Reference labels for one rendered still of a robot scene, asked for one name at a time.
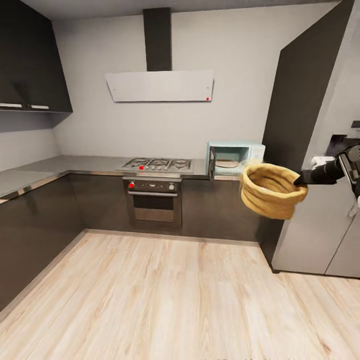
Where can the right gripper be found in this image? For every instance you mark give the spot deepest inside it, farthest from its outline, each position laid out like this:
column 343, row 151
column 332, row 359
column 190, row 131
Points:
column 317, row 176

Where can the oven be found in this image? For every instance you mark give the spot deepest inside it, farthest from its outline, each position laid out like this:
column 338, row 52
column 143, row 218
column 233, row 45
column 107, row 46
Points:
column 150, row 201

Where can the burner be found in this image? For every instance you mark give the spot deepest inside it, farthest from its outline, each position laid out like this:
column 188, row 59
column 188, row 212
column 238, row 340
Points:
column 173, row 165

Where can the microwave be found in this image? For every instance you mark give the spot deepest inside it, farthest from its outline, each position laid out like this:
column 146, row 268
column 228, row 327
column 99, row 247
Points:
column 232, row 155

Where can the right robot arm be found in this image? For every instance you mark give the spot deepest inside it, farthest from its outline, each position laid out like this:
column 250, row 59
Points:
column 327, row 170

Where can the popcorn bag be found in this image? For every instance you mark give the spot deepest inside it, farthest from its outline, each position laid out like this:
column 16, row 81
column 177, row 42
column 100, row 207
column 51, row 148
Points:
column 269, row 190

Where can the range hood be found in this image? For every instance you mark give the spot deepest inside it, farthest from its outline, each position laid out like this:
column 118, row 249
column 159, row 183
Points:
column 160, row 82

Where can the cabinet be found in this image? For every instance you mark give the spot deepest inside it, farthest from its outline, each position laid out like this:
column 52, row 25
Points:
column 31, row 74

